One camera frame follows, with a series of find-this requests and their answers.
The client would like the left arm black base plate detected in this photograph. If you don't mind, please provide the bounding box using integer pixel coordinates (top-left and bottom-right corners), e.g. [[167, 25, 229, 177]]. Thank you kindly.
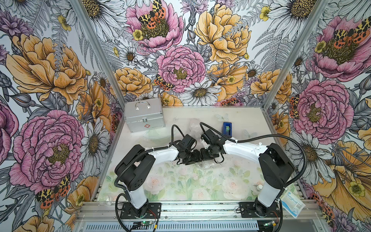
[[119, 202, 162, 219]]

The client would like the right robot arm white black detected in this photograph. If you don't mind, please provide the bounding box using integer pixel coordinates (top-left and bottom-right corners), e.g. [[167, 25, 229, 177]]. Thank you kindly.
[[200, 122, 308, 218]]

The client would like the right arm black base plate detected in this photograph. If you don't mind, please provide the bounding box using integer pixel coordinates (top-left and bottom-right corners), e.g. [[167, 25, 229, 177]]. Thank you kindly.
[[238, 201, 282, 218]]

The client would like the white surgical packet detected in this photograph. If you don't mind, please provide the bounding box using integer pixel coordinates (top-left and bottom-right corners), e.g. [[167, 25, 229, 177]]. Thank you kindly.
[[280, 190, 305, 219]]

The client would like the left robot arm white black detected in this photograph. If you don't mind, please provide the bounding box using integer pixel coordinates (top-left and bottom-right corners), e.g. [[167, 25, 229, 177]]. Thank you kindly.
[[114, 125, 201, 218]]

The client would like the blue tape dispenser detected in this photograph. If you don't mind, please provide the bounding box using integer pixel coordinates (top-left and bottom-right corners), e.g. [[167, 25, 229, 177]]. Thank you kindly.
[[222, 122, 232, 138]]

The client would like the silver metal first aid case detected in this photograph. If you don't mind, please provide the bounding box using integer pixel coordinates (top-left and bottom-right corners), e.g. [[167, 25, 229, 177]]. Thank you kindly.
[[124, 98, 165, 133]]

